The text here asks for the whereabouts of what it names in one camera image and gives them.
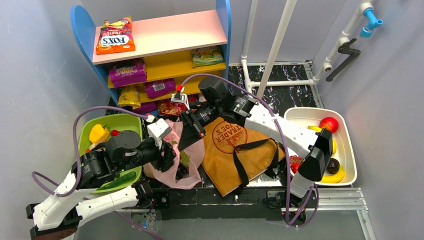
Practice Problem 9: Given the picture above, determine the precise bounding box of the pink plastic grocery bag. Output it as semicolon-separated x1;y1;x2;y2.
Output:
142;119;205;190

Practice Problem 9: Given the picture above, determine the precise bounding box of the dark grape bunch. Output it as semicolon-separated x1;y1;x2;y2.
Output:
175;163;189;181

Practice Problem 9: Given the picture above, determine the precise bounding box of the brown Trader Joe's tote bag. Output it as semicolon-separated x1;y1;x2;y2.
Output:
202;117;285;197

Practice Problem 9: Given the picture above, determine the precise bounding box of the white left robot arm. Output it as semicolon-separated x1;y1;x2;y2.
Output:
25;130;176;240

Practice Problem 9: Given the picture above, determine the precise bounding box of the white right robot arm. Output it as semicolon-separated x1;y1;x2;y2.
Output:
178;74;334;198

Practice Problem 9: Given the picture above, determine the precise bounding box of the red Kopiko snack bag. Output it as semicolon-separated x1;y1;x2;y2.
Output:
156;98;188;117

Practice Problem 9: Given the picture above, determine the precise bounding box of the bottom magenta snack bag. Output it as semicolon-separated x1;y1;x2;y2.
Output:
131;101;158;115

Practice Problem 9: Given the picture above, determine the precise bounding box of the green yellow snack bag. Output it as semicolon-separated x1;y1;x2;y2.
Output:
190;46;225;68

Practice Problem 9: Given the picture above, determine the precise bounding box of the magenta Toor snack bag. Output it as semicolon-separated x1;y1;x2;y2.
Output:
108;58;147;88

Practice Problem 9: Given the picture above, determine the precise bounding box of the orange Fox's candy bag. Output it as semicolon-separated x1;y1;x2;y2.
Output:
95;15;136;55

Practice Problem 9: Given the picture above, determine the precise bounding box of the green cucumber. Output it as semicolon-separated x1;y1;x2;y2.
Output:
97;171;137;191

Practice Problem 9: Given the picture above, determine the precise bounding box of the red chili pepper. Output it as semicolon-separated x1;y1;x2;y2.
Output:
110;129;121;137

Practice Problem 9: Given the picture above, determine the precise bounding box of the green vegetable tray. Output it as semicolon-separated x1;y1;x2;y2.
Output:
78;113;143;194

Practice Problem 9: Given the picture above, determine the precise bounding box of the small magenta snack packet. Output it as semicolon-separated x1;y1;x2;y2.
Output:
143;78;176;99

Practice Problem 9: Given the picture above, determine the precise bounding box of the yellow bell pepper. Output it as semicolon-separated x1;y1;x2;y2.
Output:
88;124;110;144

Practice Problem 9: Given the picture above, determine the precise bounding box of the brown mushroom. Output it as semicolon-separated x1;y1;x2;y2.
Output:
86;141;106;153

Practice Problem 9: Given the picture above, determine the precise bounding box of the blue pink yellow shelf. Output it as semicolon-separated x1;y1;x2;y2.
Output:
70;0;232;102

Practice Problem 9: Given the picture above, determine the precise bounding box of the red grape bunch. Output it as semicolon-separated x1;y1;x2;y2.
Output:
289;155;304;165

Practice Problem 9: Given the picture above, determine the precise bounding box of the red strawberry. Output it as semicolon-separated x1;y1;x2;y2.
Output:
290;162;300;174

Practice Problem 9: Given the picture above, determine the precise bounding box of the yellow banana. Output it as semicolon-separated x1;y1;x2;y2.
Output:
320;167;345;184
307;125;322;132

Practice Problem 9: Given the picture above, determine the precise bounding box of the red apple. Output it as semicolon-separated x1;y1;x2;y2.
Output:
318;117;339;134

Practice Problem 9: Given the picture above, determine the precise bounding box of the dark avocado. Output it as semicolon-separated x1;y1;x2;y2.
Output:
326;158;341;175

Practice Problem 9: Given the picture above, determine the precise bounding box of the white fruit tray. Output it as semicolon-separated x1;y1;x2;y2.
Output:
284;107;357;187

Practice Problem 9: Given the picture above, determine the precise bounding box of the blue pipe fitting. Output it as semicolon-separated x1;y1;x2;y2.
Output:
359;8;384;38

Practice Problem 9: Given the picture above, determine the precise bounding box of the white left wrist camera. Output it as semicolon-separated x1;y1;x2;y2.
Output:
146;114;172;150

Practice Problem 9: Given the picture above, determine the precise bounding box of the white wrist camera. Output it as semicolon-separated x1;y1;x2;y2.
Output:
146;114;172;150
170;85;190;110

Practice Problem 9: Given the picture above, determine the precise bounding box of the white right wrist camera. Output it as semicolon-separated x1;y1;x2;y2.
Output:
170;85;190;110

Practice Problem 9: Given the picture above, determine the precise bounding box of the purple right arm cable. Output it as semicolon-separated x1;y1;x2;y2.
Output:
177;73;320;229

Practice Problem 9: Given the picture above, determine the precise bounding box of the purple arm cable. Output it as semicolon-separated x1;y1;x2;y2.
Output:
177;73;320;229
31;105;163;240

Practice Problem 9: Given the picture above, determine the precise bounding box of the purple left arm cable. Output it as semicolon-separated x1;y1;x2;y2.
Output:
31;105;163;240

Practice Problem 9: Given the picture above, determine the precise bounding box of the white PVC pipe frame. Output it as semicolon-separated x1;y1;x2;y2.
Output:
240;0;376;98

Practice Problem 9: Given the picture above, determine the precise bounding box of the black wall lever handle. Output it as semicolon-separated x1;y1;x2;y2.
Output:
325;38;362;83

